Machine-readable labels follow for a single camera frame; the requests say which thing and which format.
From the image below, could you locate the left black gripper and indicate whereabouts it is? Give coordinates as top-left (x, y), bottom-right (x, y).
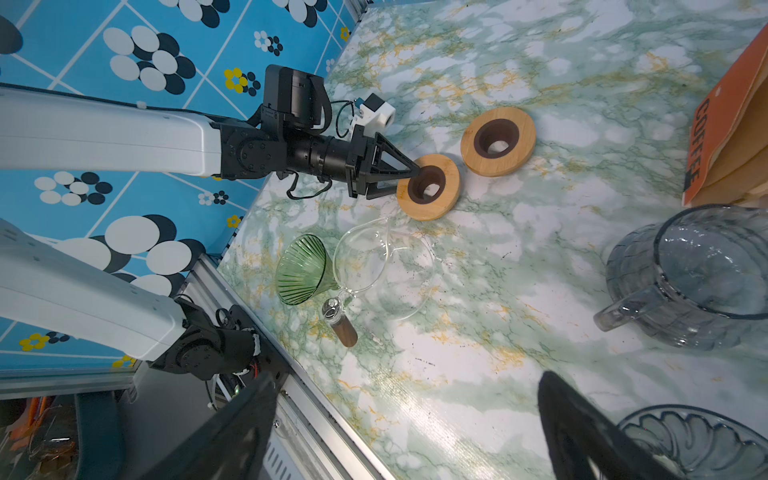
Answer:
top-left (287, 133), bottom-right (420, 200)

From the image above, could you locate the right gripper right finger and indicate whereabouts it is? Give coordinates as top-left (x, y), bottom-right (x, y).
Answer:
top-left (537, 371), bottom-right (675, 479)

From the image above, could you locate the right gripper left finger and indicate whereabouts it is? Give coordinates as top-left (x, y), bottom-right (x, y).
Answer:
top-left (142, 373), bottom-right (278, 479)

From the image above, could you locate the wooden dripper ring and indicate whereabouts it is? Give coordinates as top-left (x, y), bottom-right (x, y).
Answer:
top-left (395, 153), bottom-right (463, 222)
top-left (460, 106), bottom-right (538, 178)

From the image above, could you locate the green glass dripper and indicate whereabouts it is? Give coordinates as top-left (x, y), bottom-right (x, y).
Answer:
top-left (275, 233), bottom-right (338, 306)

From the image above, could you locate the orange coffee filter pack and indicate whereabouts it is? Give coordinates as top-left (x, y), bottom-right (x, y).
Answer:
top-left (682, 29), bottom-right (767, 207)

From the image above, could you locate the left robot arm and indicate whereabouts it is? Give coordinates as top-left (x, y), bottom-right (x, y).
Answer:
top-left (1, 66), bottom-right (419, 380)

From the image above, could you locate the grey glass dripper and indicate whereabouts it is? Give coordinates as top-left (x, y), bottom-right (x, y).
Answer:
top-left (618, 404), bottom-right (767, 479)

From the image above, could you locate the grey glass pitcher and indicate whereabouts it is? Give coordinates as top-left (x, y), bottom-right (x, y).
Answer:
top-left (594, 204), bottom-right (767, 351)

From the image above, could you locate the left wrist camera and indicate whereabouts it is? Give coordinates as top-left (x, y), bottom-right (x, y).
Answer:
top-left (350, 93), bottom-right (396, 138)

